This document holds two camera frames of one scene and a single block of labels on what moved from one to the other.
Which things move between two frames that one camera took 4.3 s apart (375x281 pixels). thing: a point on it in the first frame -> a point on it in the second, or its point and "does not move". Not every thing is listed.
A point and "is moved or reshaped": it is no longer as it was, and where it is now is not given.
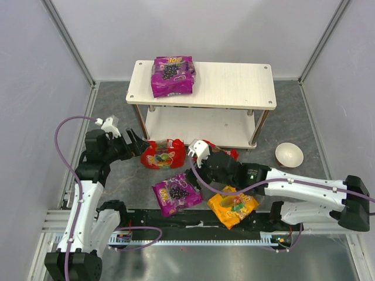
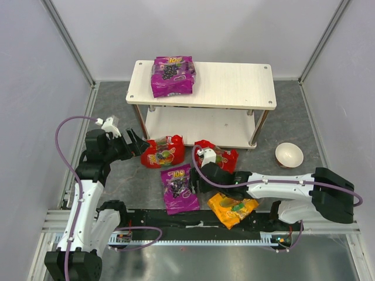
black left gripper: (125, 146) does not move
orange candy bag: (231, 206) does not move
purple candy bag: (176, 194) is moved or reshaped
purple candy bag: (172, 75) does not move
